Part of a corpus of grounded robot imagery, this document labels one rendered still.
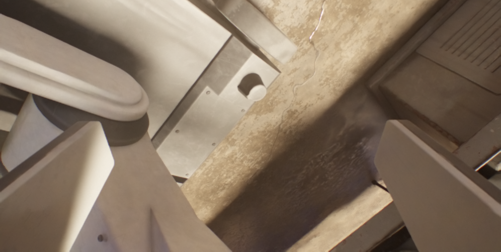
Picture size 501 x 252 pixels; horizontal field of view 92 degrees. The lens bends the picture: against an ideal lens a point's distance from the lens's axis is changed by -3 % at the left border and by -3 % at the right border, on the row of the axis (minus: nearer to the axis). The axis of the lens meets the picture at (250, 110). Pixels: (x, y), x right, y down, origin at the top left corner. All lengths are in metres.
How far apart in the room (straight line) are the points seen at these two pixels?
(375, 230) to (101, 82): 0.76
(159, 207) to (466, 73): 0.96
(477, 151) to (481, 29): 0.45
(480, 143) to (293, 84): 0.52
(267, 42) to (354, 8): 0.43
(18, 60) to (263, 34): 0.35
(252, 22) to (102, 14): 0.24
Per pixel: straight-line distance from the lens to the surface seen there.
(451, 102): 1.01
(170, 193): 0.34
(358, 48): 0.96
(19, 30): 0.38
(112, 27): 0.46
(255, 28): 0.49
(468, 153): 0.85
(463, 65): 1.06
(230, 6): 0.51
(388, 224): 0.84
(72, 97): 0.32
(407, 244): 1.01
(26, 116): 0.38
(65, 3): 0.46
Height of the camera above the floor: 0.60
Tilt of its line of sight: 46 degrees down
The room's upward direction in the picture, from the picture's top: 148 degrees clockwise
